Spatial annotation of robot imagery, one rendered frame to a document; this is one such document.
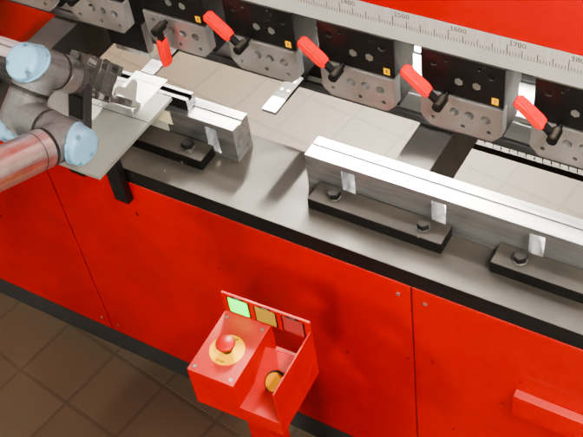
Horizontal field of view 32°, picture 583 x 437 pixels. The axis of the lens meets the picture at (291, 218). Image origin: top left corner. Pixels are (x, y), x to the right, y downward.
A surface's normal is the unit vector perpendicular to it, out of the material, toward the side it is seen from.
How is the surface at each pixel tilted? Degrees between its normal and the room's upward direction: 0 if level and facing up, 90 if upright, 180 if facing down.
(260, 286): 90
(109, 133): 0
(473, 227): 90
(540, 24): 90
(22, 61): 41
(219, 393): 90
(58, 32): 0
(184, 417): 0
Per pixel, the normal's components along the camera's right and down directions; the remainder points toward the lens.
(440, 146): -0.11, -0.66
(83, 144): 0.80, 0.39
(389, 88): -0.50, 0.68
